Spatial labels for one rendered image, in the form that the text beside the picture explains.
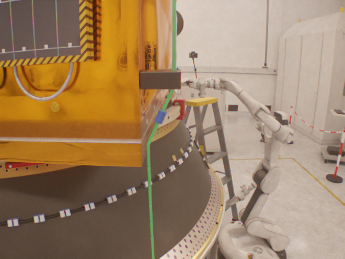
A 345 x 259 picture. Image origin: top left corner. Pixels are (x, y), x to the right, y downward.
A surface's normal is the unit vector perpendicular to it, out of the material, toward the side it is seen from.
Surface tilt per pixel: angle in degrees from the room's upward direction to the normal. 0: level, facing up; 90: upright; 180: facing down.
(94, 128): 90
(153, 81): 90
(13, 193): 62
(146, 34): 91
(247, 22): 90
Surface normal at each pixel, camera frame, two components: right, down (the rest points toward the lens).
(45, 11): -0.03, 0.28
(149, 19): 0.75, 0.19
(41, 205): 0.40, -0.22
